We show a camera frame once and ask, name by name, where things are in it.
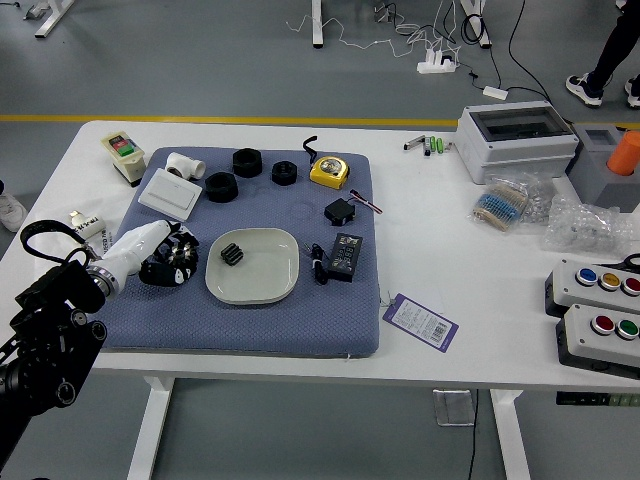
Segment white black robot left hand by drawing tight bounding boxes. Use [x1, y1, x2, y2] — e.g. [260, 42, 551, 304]
[97, 219, 200, 290]

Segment big black gear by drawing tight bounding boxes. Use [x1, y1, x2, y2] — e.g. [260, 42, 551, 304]
[158, 232, 199, 269]

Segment small black gear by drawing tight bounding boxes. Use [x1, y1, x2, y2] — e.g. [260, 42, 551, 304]
[220, 243, 246, 268]

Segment small white printed box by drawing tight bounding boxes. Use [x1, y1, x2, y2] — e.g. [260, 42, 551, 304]
[68, 209, 107, 242]

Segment big black hex nut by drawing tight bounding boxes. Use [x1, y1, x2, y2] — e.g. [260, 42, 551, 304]
[205, 171, 237, 204]
[232, 147, 263, 179]

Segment small black hex nut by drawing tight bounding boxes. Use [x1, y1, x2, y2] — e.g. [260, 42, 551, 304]
[271, 160, 299, 187]

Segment blue yellow red button box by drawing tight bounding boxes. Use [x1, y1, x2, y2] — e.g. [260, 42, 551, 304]
[544, 258, 640, 321]

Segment red green button box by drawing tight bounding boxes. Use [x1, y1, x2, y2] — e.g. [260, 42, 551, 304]
[555, 302, 640, 379]

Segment white plastic bag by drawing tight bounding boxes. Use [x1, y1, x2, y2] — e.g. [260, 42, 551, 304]
[34, 189, 141, 266]

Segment white pipe tee fitting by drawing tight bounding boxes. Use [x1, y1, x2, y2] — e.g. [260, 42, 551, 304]
[164, 151, 207, 182]

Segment person's foot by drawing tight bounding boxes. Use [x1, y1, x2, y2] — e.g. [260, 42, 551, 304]
[0, 179, 27, 233]

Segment cream square plate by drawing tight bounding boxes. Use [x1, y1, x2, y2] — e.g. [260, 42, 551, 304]
[204, 227, 301, 306]

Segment blue-grey quilted mat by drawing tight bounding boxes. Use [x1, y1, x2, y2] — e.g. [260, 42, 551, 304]
[97, 145, 381, 359]

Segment yellow tape measure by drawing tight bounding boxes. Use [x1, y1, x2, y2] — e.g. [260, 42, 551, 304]
[301, 135, 351, 191]

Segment black digital display module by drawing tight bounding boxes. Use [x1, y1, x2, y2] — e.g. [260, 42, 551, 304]
[324, 232, 365, 282]

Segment white background table leg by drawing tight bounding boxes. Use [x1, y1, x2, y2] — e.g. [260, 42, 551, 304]
[310, 0, 326, 50]
[459, 0, 494, 49]
[33, 0, 77, 39]

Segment purple paper tag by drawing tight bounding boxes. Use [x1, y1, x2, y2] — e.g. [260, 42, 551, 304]
[382, 292, 460, 354]

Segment white power strip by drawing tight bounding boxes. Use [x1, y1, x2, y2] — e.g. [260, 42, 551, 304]
[417, 47, 459, 76]

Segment silver floor socket plate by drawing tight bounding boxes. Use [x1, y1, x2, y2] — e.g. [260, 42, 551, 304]
[432, 389, 476, 427]

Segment bag of blue resistors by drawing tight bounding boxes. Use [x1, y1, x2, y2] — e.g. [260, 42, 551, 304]
[468, 172, 539, 234]

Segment bag of metal screws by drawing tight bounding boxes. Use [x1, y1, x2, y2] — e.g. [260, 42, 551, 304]
[522, 177, 559, 224]

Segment clear bubble wrap bag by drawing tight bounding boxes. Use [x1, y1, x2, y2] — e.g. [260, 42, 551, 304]
[539, 193, 634, 259]

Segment grey holder block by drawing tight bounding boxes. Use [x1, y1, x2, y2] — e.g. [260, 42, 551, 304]
[564, 123, 640, 215]

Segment black table height controller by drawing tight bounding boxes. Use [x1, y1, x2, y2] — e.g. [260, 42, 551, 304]
[555, 391, 640, 407]

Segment orange cylinder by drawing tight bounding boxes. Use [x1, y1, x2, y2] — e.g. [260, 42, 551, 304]
[606, 130, 640, 177]

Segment person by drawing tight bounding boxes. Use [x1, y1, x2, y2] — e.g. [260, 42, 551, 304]
[564, 0, 640, 109]

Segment white wall switch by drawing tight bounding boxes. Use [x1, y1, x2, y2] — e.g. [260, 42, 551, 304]
[138, 167, 204, 222]

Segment beige red-green push switch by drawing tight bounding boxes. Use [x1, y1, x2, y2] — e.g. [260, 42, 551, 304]
[101, 131, 147, 188]

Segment black plug with cord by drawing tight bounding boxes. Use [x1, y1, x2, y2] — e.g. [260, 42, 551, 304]
[303, 242, 332, 286]

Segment black module with red wires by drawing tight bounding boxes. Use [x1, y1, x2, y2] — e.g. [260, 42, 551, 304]
[324, 188, 384, 227]

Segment white floor cable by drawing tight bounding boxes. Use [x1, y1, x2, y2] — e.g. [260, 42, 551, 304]
[285, 0, 464, 64]

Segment grey electrical enclosure box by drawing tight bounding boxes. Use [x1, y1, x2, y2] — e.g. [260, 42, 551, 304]
[454, 101, 581, 185]

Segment black hanging cable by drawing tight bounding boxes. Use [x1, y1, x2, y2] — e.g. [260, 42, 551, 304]
[465, 389, 480, 480]

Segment black floor cable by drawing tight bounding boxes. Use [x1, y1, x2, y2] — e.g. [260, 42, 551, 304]
[460, 0, 554, 104]

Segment black handled scissors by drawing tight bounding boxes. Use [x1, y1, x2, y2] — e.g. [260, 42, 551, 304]
[597, 253, 640, 274]

